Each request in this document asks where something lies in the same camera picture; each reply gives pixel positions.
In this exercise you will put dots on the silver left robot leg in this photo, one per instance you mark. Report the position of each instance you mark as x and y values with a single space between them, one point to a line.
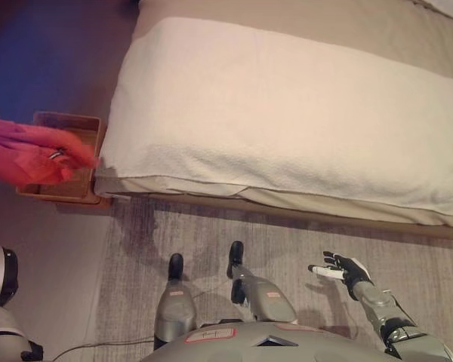
173 305

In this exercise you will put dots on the wooden box under basket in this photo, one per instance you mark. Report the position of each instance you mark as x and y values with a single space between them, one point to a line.
102 201

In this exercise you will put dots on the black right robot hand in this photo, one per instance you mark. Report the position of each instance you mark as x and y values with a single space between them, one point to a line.
353 269

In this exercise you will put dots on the silver robot leg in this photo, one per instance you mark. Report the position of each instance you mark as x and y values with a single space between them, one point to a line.
173 305
268 301

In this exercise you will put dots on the grey robot torso and legs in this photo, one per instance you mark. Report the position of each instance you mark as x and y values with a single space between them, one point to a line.
400 256

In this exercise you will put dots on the red clothes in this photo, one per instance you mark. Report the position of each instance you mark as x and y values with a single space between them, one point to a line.
22 151

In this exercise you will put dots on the silver right robot leg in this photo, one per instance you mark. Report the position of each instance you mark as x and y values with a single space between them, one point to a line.
268 301

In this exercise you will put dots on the woven wicker basket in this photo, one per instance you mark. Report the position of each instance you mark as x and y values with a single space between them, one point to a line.
79 184

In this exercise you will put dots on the white bed blanket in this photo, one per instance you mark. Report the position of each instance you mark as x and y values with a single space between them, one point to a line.
268 113

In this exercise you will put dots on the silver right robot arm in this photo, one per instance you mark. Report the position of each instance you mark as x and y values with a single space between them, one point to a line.
377 301

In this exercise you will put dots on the grey robot torso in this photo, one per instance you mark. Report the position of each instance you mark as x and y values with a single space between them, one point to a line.
230 348

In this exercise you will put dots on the tan bed frame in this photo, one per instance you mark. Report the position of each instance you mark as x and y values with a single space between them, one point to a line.
438 232

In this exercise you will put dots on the bed with white blanket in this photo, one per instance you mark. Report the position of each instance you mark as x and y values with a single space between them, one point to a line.
324 22

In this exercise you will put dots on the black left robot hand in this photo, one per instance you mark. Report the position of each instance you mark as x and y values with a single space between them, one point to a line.
57 154

